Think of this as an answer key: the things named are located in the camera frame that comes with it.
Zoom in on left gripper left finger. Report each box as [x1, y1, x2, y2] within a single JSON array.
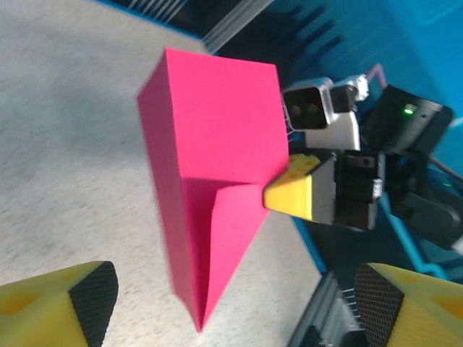
[[0, 261, 119, 347]]

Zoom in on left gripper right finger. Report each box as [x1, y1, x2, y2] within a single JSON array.
[[353, 262, 463, 347]]

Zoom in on pink paper sheet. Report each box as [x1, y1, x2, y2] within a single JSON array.
[[136, 46, 290, 333]]

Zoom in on aluminium side rail blue trim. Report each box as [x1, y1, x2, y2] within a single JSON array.
[[289, 213, 366, 347]]

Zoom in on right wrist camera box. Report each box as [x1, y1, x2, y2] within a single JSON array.
[[281, 76, 370, 152]]

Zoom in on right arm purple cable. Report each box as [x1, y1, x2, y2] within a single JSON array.
[[367, 63, 386, 90]]

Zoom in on aluminium frame post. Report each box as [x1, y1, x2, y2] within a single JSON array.
[[200, 0, 276, 53]]

